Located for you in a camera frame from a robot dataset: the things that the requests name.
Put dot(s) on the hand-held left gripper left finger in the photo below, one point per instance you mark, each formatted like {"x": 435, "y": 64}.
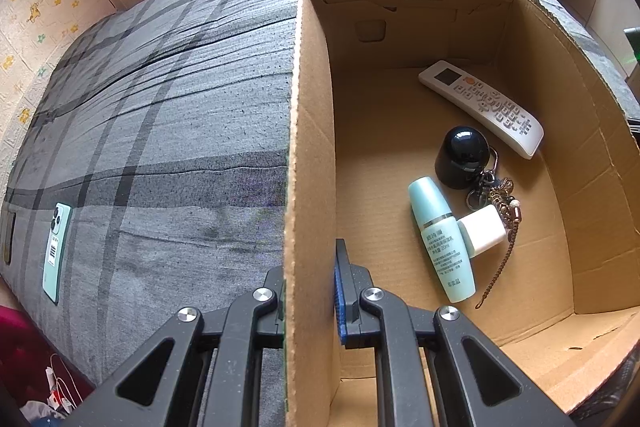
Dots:
{"x": 272, "y": 307}

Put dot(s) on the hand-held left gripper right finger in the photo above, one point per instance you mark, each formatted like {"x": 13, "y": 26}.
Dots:
{"x": 341, "y": 292}

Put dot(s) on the light green lotion bottle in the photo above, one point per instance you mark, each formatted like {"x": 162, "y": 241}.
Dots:
{"x": 440, "y": 237}

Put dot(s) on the small white charger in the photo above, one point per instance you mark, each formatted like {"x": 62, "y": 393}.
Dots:
{"x": 482, "y": 232}

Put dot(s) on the white remote control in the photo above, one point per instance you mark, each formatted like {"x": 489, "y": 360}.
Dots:
{"x": 480, "y": 102}

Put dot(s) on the cardboard box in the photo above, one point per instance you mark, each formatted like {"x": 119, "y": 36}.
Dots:
{"x": 390, "y": 132}

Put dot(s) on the black round-top jar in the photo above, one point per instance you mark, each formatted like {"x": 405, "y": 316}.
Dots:
{"x": 460, "y": 157}

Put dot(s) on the green smartphone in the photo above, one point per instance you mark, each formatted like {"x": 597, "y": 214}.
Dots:
{"x": 56, "y": 257}

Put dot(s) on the dark red cloth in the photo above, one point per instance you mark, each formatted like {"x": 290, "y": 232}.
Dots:
{"x": 15, "y": 337}

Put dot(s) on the black flat object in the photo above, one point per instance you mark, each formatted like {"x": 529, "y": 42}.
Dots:
{"x": 7, "y": 237}

